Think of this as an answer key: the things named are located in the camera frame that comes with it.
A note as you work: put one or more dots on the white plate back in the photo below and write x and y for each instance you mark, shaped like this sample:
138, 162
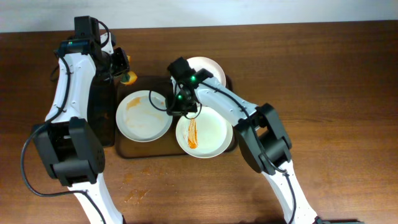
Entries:
198, 63

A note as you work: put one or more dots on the orange green sponge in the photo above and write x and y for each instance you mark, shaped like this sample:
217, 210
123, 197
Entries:
128, 77

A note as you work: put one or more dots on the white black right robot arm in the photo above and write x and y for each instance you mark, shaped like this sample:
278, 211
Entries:
263, 140

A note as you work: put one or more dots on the black rectangular sponge tray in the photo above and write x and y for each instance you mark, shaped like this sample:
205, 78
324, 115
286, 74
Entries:
101, 111

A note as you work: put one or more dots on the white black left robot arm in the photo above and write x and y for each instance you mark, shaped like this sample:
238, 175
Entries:
72, 139

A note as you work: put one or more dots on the dark brown serving tray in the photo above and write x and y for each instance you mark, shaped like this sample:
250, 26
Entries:
166, 145

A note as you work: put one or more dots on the white plate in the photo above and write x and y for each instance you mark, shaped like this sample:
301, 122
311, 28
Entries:
198, 63
204, 134
140, 116

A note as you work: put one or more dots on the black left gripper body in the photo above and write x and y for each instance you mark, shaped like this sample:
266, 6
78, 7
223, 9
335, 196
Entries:
121, 62

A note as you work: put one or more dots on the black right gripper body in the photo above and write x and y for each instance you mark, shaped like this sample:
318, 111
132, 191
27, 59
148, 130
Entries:
180, 107

